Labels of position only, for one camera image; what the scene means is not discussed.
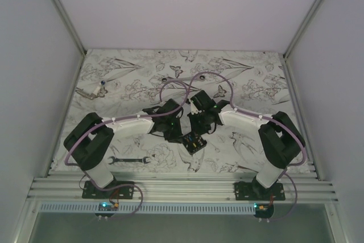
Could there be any black fuse box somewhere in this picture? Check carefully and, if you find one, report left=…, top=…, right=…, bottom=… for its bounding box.
left=179, top=132, right=207, bottom=155

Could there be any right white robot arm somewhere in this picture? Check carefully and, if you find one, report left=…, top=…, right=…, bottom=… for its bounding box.
left=188, top=90, right=306, bottom=200

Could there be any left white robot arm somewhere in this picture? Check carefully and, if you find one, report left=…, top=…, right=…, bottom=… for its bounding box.
left=63, top=99, right=183, bottom=199

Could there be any silver ratchet wrench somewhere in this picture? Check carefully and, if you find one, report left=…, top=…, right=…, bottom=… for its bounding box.
left=161, top=75, right=206, bottom=83

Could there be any floral patterned table mat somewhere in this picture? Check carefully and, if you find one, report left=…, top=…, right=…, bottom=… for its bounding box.
left=61, top=50, right=296, bottom=173

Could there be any black open-end wrench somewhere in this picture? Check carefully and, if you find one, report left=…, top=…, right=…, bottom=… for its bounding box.
left=108, top=156, right=151, bottom=165

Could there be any silver metal clamp tool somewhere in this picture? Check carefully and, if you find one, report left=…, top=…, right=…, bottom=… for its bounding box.
left=76, top=88, right=98, bottom=100

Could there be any left controller board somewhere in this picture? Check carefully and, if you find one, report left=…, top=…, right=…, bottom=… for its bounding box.
left=95, top=202, right=118, bottom=221

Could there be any controller board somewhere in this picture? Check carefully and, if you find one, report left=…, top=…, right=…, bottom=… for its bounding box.
left=254, top=204, right=274, bottom=223
left=95, top=202, right=118, bottom=221

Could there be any right controller board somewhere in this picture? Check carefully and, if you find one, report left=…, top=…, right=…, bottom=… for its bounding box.
left=254, top=204, right=274, bottom=223

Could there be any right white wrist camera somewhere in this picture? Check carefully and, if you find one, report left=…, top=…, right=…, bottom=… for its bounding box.
left=189, top=98, right=201, bottom=115

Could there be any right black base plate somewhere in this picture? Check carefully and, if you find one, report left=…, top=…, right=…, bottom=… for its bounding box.
left=233, top=182, right=286, bottom=201

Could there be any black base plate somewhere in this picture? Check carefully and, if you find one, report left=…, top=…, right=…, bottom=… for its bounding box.
left=233, top=182, right=286, bottom=201
left=82, top=180, right=134, bottom=200

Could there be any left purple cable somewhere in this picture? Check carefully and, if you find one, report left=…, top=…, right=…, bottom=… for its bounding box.
left=64, top=80, right=193, bottom=221

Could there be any purple cable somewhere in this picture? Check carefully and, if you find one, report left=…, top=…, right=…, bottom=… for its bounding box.
left=64, top=80, right=193, bottom=221
left=181, top=72, right=308, bottom=223

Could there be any right aluminium corner post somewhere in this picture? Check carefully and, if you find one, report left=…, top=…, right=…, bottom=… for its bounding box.
left=283, top=0, right=341, bottom=57

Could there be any aluminium corner post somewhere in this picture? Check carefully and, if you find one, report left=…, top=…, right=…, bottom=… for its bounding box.
left=283, top=0, right=341, bottom=57
left=36, top=0, right=88, bottom=55

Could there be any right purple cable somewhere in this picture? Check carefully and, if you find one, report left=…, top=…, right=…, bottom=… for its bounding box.
left=181, top=72, right=308, bottom=223

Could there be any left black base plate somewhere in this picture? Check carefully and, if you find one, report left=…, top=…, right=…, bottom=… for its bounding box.
left=82, top=180, right=134, bottom=200

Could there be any aluminium rail frame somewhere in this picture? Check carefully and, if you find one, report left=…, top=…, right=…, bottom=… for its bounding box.
left=27, top=171, right=338, bottom=204

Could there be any white slotted cable duct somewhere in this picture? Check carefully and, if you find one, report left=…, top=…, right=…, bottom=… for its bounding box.
left=39, top=201, right=255, bottom=215

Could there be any left aluminium corner post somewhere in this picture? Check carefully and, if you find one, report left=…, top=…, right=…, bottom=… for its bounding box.
left=36, top=0, right=88, bottom=55

